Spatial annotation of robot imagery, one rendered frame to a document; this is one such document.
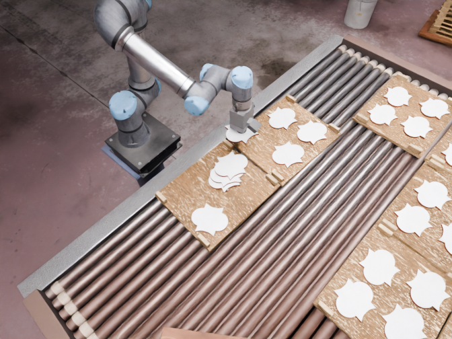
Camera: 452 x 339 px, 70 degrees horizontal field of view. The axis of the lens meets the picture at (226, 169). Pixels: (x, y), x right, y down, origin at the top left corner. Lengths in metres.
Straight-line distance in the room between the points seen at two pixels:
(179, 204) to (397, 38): 3.23
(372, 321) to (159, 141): 1.12
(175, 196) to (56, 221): 1.44
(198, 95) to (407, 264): 0.96
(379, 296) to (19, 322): 2.06
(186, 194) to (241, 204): 0.24
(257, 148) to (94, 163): 1.66
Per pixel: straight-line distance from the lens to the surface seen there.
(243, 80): 1.15
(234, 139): 1.35
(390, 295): 1.34
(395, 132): 1.73
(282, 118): 1.63
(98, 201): 2.64
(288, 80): 1.87
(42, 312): 1.38
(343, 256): 1.35
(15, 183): 3.04
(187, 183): 1.42
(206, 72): 1.22
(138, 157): 1.53
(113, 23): 1.17
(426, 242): 1.48
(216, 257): 1.29
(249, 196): 1.38
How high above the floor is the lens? 2.14
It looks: 57 degrees down
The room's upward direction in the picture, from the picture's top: 3 degrees counter-clockwise
